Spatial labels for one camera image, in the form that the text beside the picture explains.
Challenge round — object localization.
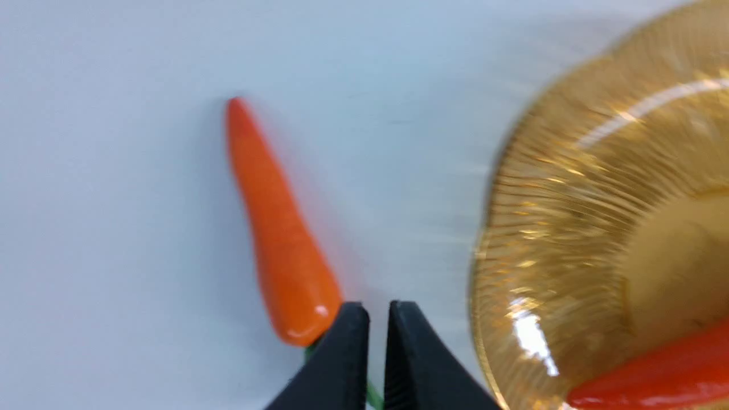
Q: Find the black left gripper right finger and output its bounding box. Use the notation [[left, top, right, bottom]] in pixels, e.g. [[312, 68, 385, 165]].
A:
[[384, 300, 500, 409]]

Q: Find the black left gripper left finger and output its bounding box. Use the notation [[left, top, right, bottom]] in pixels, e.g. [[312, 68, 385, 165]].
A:
[[267, 302, 370, 409]]

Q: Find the short orange toy carrot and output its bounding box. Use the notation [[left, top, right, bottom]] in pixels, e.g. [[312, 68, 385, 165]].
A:
[[226, 97, 384, 409]]

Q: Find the long orange toy carrot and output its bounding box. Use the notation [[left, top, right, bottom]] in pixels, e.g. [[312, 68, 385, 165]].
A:
[[566, 320, 728, 409]]

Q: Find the amber ribbed plastic plate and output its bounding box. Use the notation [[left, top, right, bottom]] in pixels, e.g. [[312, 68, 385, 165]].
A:
[[469, 1, 727, 409]]

